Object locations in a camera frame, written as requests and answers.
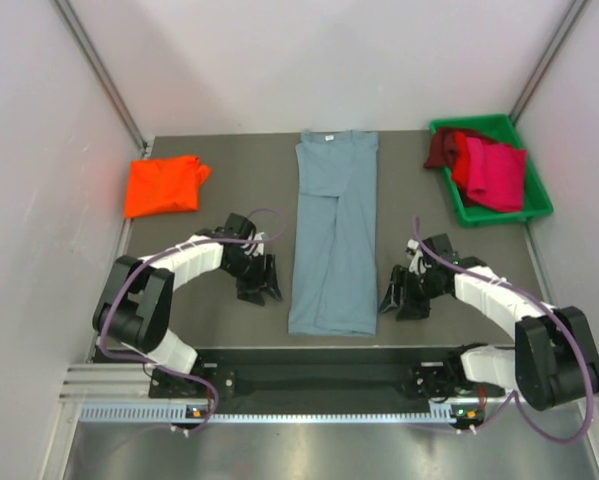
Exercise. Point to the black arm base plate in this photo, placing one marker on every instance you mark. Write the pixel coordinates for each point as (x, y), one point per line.
(409, 381)

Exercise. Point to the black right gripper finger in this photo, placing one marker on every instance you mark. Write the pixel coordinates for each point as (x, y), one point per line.
(394, 295)
(413, 309)

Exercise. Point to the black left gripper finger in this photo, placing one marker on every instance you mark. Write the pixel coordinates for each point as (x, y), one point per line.
(251, 296)
(272, 284)

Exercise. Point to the dark red t shirt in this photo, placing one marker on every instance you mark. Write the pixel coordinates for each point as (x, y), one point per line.
(443, 150)

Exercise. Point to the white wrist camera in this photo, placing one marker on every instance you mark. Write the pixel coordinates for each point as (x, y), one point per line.
(257, 247)
(414, 253)

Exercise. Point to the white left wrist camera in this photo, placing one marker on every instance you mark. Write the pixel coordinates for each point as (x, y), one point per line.
(257, 247)

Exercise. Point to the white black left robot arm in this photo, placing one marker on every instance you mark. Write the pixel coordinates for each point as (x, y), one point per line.
(132, 317)

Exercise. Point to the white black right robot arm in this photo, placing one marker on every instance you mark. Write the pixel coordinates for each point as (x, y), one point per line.
(554, 359)

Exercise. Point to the blue grey t shirt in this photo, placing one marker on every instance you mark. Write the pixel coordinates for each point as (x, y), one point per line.
(334, 285)

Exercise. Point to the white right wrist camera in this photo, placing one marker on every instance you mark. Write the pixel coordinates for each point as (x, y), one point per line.
(414, 253)

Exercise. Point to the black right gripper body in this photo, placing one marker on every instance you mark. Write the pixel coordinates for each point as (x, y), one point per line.
(421, 285)

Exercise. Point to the orange folded t shirt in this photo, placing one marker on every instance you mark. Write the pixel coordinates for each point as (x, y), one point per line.
(164, 186)

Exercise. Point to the pink t shirt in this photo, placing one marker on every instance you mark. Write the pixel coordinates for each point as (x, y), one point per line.
(497, 177)

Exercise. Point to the green plastic bin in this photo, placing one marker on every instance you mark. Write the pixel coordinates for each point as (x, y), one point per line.
(536, 204)

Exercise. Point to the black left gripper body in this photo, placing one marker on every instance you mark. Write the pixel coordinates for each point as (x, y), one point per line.
(249, 268)

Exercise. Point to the grey slotted cable duct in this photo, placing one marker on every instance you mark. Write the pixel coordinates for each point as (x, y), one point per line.
(189, 414)

